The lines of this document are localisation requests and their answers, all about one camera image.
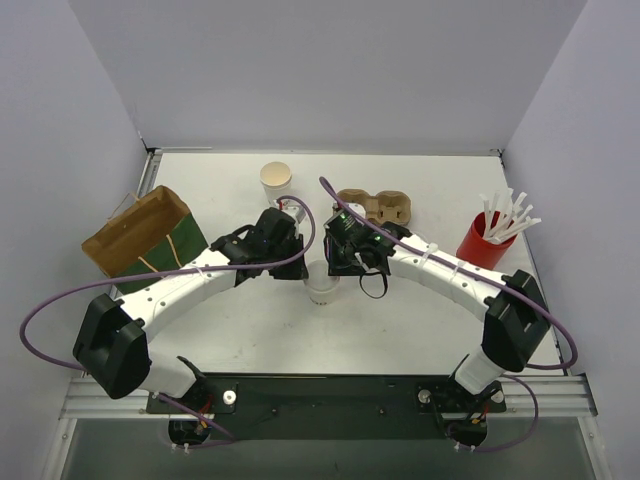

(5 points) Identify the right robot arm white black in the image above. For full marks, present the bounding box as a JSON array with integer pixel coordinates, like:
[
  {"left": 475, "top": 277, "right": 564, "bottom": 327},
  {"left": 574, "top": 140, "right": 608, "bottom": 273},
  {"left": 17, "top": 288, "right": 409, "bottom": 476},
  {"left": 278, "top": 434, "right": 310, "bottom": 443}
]
[{"left": 324, "top": 209, "right": 550, "bottom": 395}]

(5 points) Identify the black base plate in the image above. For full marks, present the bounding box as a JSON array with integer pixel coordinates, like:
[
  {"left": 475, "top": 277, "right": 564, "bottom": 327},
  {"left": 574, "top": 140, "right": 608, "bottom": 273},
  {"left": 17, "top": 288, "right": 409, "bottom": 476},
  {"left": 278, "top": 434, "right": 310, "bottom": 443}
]
[{"left": 145, "top": 372, "right": 506, "bottom": 442}]

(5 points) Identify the brown pulp cup carrier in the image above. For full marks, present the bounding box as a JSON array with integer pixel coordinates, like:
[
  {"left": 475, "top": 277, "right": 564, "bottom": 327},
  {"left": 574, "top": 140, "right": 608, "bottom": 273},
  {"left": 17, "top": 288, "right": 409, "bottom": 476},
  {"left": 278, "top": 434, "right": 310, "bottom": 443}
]
[{"left": 337, "top": 189, "right": 411, "bottom": 226}]

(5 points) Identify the white paper coffee cup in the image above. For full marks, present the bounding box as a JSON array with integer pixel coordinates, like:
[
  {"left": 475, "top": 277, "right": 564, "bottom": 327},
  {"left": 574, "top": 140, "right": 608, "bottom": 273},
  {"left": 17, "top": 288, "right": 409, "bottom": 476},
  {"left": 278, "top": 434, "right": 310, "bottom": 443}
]
[{"left": 305, "top": 284, "right": 338, "bottom": 306}]

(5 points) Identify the white plastic lid stack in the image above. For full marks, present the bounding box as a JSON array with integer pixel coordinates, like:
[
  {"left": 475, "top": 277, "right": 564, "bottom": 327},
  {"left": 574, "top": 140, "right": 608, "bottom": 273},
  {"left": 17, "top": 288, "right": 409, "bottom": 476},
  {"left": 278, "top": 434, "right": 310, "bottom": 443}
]
[{"left": 407, "top": 233, "right": 429, "bottom": 251}]

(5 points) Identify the brown green paper bag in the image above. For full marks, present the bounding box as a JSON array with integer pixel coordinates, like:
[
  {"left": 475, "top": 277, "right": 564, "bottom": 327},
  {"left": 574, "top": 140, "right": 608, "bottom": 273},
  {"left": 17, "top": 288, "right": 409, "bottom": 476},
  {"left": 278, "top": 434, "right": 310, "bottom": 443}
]
[{"left": 82, "top": 186, "right": 208, "bottom": 278}]

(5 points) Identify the white plastic cup lid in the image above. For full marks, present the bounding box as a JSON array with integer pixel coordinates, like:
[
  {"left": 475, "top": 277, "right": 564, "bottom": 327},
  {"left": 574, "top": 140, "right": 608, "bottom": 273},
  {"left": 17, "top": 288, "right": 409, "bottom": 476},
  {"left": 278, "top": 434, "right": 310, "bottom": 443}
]
[{"left": 304, "top": 260, "right": 339, "bottom": 292}]

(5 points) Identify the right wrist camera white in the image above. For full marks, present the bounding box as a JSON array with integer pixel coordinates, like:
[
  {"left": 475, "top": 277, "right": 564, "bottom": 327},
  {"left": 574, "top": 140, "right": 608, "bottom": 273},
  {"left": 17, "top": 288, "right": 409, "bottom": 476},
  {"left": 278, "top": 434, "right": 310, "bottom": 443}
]
[{"left": 332, "top": 202, "right": 366, "bottom": 217}]

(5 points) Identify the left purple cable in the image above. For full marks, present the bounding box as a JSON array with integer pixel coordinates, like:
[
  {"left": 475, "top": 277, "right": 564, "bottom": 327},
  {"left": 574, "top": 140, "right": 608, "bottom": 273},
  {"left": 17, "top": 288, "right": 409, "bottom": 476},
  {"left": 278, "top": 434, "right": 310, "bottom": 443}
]
[{"left": 19, "top": 194, "right": 317, "bottom": 371}]

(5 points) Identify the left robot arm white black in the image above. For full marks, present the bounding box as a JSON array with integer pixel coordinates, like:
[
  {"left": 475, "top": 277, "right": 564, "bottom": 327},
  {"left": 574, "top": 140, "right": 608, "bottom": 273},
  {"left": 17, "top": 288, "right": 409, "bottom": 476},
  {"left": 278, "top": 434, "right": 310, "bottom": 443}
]
[{"left": 73, "top": 206, "right": 308, "bottom": 412}]

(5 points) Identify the red straw holder cup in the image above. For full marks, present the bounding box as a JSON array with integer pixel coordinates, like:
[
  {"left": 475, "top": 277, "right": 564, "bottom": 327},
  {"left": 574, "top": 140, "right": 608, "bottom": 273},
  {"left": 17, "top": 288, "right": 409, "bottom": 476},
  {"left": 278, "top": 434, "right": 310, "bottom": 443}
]
[{"left": 456, "top": 213, "right": 516, "bottom": 270}]

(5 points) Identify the white wrapped straws bundle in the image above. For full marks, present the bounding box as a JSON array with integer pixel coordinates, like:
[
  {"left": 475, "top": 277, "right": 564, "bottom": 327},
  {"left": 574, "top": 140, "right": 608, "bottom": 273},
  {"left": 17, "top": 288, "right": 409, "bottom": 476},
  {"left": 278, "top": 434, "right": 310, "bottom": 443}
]
[{"left": 479, "top": 188, "right": 542, "bottom": 245}]

